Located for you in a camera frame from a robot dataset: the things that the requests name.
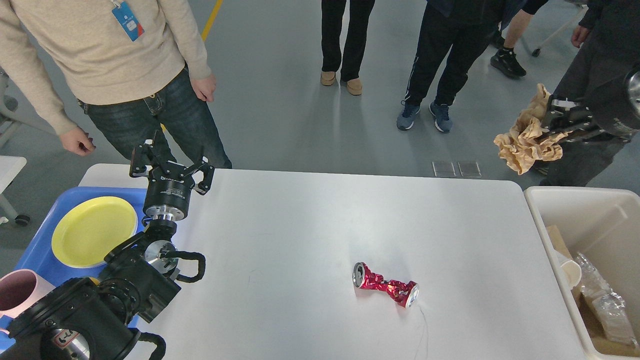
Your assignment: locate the person with black sneakers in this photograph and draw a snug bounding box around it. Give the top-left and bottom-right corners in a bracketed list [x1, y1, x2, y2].
[490, 0, 547, 78]

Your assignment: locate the blue id badge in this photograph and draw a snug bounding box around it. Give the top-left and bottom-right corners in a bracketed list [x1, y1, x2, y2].
[111, 0, 145, 43]

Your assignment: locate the brown paper in bin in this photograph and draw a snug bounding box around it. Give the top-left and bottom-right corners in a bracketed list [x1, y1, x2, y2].
[578, 297, 639, 359]

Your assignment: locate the white plastic bin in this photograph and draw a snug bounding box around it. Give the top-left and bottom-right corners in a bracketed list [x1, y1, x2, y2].
[524, 186, 640, 360]

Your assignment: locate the person in beige sweater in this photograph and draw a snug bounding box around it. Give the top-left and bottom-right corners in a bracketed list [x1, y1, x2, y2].
[0, 0, 233, 169]

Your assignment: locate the brown paper ball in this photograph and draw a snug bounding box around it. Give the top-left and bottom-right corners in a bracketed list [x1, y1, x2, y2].
[493, 83, 571, 176]

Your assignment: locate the white office chair right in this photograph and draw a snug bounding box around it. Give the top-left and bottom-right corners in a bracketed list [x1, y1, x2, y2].
[531, 0, 588, 58]

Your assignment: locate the person with tan shoes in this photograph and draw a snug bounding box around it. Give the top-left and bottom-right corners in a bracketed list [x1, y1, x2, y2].
[320, 0, 375, 96]

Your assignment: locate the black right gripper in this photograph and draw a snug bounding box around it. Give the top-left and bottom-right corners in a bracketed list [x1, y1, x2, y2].
[541, 67, 640, 142]

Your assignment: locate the white side table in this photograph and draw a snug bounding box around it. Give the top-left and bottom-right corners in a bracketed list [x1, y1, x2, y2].
[0, 155, 31, 227]

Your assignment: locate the silver foil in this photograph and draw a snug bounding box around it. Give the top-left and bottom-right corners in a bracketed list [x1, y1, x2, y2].
[573, 252, 639, 354]

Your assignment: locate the brown paper bag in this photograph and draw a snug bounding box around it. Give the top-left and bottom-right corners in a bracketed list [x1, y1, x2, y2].
[545, 225, 573, 260]

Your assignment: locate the yellow plastic plate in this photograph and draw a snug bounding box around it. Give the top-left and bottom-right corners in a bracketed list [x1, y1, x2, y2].
[51, 196, 138, 269]

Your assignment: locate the pink ribbed mug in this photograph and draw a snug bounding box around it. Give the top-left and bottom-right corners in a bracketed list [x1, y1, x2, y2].
[0, 269, 55, 319]

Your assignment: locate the person in dark grey clothes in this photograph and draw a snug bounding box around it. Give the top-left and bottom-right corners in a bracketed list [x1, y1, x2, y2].
[540, 0, 640, 187]

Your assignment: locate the white paper cup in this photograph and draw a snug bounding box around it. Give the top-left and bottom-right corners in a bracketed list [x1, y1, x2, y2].
[554, 250, 582, 290]

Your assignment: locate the person in striped track pants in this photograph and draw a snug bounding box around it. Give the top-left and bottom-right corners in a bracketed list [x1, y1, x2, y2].
[396, 0, 525, 133]

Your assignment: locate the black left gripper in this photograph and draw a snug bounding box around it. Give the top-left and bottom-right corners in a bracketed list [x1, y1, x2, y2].
[129, 130, 215, 221]

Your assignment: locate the crushed red soda can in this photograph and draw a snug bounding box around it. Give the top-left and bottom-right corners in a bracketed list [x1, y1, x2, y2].
[352, 262, 419, 309]

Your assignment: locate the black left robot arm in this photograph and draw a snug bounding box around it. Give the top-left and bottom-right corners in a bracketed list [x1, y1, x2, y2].
[1, 133, 215, 360]

